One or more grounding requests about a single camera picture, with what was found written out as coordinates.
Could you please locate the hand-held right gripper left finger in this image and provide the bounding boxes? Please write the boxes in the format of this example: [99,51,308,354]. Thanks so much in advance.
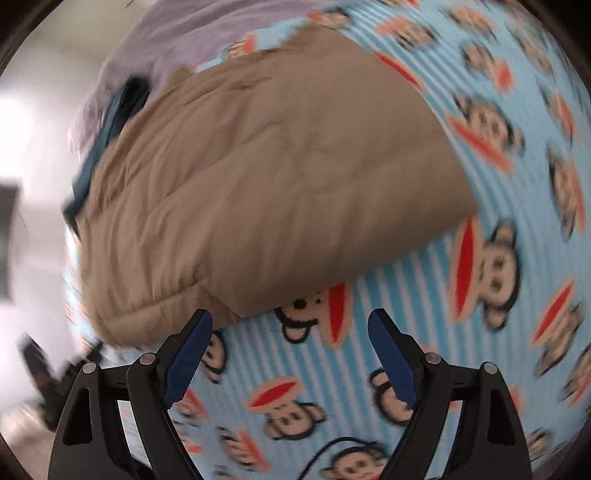
[47,309,214,480]

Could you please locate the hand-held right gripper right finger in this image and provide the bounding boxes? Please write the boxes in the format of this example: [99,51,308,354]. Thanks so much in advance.
[368,308,534,480]

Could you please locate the brown puffer jacket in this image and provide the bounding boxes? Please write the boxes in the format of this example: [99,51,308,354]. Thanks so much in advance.
[76,25,481,349]

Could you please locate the monkey print striped blanket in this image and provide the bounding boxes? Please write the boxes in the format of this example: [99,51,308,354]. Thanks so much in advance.
[62,0,591,480]

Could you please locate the blue jeans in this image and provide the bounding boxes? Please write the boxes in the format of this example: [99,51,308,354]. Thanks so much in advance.
[62,76,153,232]

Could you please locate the purple fleece blanket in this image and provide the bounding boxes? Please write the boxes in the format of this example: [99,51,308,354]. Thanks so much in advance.
[69,0,333,153]

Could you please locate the black cable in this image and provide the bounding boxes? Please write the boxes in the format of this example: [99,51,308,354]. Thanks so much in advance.
[298,436,375,480]

